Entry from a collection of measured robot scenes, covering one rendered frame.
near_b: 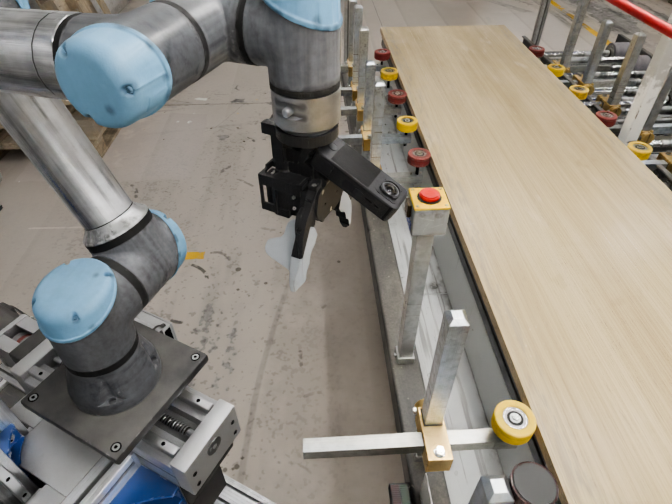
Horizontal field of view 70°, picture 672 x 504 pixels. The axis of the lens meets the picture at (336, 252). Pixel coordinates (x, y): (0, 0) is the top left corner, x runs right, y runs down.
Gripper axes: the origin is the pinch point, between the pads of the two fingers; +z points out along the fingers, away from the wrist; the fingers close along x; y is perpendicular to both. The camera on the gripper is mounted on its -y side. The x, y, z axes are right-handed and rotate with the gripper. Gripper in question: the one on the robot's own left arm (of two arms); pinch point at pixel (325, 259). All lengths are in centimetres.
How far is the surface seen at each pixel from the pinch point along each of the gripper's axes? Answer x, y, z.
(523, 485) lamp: 8.4, -33.2, 19.1
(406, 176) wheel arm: -99, 21, 49
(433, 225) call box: -31.5, -6.9, 13.9
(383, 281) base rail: -58, 11, 62
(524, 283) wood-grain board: -54, -27, 42
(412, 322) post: -33, -6, 45
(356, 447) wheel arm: 0.7, -6.5, 47.4
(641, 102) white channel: -151, -46, 29
